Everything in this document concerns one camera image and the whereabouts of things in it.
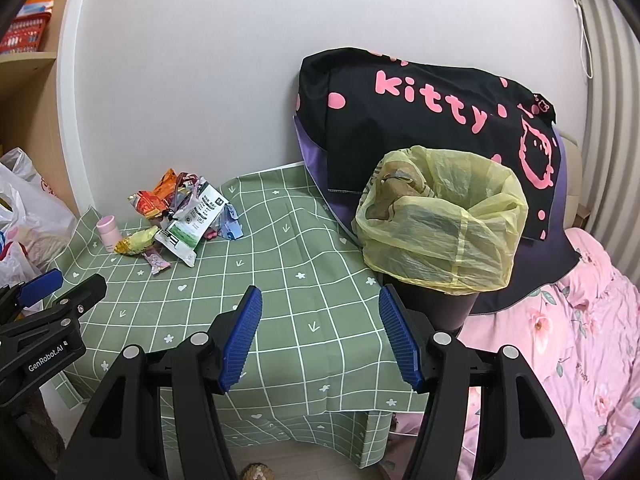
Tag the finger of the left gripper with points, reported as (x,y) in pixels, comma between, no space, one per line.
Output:
(77,301)
(39,288)

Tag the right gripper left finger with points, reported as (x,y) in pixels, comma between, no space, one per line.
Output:
(229,340)

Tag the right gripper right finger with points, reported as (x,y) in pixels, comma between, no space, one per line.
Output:
(409,333)

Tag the yellow noodle snack wrapper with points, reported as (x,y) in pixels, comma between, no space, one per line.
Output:
(136,243)

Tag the blue paper package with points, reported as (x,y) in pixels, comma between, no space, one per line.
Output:
(229,226)

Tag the green white milk carton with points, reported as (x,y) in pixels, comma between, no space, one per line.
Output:
(189,224)

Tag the orange air cushion bag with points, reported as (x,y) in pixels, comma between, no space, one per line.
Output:
(153,204)

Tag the red snack wrapper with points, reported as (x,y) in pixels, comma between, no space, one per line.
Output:
(185,183)

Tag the black trash bin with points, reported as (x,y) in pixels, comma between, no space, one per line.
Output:
(447,313)

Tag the yellow trash bag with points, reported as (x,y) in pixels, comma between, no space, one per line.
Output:
(445,220)

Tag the white plastic shopping bag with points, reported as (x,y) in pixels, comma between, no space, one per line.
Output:
(35,225)

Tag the pink small bottle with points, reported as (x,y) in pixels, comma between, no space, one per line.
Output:
(109,232)

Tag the pink candy wrapper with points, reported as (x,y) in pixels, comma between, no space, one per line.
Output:
(156,262)

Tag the pink floral bedsheet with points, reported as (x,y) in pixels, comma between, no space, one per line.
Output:
(580,335)

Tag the red box on shelf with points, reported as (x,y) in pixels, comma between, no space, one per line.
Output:
(26,31)

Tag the white window blinds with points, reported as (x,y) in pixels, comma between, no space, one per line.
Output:
(610,149)

